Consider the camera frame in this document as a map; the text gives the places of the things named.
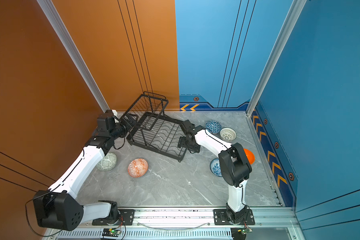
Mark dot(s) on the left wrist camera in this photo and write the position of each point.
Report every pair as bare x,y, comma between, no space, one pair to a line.
106,121

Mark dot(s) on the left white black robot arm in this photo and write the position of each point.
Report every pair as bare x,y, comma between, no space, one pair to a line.
57,207

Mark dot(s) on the green circuit board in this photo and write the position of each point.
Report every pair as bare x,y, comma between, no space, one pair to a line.
111,233
245,230

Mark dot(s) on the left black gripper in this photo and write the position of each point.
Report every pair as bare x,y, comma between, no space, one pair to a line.
128,126

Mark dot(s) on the blue floral bowl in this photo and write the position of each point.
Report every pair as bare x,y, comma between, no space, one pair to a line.
215,167

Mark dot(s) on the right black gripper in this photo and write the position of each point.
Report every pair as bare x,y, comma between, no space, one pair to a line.
181,143

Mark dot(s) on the aluminium front rail frame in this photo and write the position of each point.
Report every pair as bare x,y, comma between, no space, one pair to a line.
191,223

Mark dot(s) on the plain orange bowl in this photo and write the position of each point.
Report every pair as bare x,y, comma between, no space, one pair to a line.
250,156

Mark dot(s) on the white brown striped bowl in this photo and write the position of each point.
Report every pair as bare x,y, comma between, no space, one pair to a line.
228,134

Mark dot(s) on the red orange patterned bowl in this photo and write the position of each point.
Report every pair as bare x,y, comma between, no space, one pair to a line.
137,168

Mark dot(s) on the black wire dish rack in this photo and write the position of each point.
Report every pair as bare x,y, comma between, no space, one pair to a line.
151,129

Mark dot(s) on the left green circuit board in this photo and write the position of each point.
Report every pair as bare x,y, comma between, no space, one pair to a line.
111,233

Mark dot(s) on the right green circuit board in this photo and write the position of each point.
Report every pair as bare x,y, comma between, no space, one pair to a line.
245,230

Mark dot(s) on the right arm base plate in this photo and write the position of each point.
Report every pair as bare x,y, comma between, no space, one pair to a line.
228,217

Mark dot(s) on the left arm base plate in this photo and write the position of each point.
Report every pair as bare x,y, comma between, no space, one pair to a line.
123,217

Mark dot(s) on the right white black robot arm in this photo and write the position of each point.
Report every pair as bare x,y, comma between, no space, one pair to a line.
235,168

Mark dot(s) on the green patterned bowl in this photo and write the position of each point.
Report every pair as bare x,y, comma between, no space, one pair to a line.
107,163

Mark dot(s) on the dark blue patterned bowl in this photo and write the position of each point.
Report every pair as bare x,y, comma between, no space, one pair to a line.
213,126

